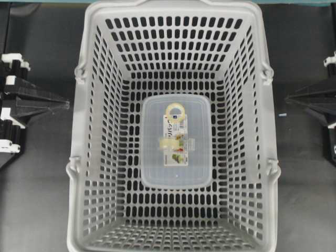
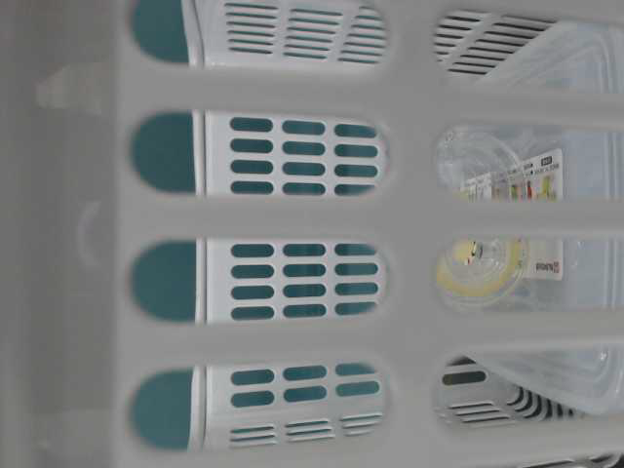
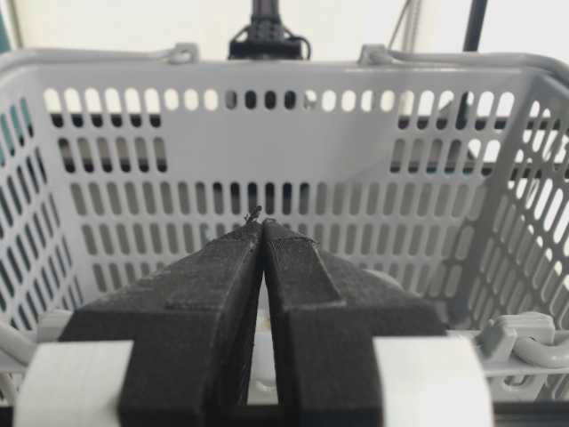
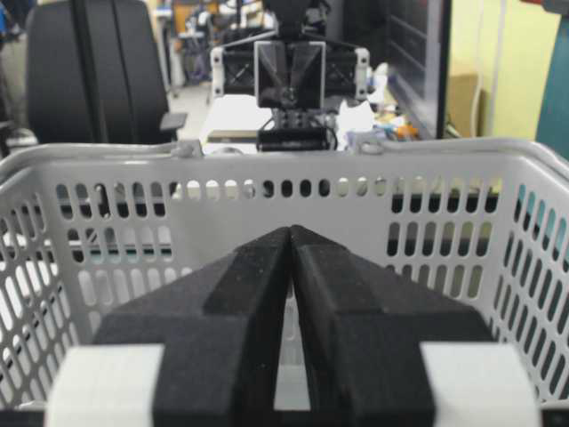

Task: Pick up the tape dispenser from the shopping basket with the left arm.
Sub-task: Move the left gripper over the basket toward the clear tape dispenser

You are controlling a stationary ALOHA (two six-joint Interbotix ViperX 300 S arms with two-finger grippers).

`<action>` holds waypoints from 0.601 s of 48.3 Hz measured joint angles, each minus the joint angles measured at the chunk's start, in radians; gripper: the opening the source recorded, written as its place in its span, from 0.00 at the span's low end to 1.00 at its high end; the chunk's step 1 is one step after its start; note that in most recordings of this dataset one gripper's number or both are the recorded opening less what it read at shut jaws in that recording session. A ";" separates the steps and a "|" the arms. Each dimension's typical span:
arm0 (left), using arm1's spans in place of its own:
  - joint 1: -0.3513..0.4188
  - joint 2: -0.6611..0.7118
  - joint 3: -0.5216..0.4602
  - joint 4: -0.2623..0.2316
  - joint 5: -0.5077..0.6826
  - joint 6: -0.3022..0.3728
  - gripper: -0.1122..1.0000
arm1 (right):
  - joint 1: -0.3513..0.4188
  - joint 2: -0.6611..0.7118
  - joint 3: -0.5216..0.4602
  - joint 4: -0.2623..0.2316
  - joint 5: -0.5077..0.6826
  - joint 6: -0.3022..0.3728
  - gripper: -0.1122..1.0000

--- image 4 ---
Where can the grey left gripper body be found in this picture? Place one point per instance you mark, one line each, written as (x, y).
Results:
(344, 71)

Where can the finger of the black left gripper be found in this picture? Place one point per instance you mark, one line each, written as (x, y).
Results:
(273, 76)
(306, 74)

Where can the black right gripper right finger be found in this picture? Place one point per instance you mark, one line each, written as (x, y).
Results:
(385, 351)

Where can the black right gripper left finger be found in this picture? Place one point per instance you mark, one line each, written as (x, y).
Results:
(201, 351)

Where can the grey plastic shopping basket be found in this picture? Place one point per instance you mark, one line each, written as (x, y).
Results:
(85, 228)

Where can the white crumpled paper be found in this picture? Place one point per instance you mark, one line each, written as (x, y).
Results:
(355, 118)

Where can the black monitor screen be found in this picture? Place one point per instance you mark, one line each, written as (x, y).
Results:
(412, 37)

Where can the black office chair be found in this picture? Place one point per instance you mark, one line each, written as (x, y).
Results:
(93, 75)

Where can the brown cardboard box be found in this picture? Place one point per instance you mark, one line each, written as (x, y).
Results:
(461, 91)

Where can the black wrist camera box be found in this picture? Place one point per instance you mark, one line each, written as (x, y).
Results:
(298, 130)

